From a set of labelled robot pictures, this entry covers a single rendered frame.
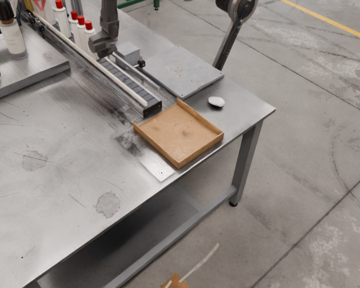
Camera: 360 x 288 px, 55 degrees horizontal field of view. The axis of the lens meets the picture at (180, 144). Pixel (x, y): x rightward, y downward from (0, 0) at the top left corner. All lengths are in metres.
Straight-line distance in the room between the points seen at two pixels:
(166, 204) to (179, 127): 0.62
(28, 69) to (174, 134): 0.82
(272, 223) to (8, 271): 1.56
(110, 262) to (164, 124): 0.76
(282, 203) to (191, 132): 1.07
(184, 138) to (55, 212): 0.60
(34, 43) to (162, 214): 1.16
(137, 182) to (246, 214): 1.09
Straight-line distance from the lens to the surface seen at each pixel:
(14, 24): 1.91
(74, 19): 1.89
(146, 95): 1.62
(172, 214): 1.97
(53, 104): 1.73
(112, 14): 1.56
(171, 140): 1.47
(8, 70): 1.93
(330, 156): 2.78
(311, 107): 3.13
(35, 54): 2.00
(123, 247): 1.89
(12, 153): 1.56
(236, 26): 2.44
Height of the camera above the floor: 1.91
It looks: 48 degrees down
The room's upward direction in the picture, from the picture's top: 2 degrees clockwise
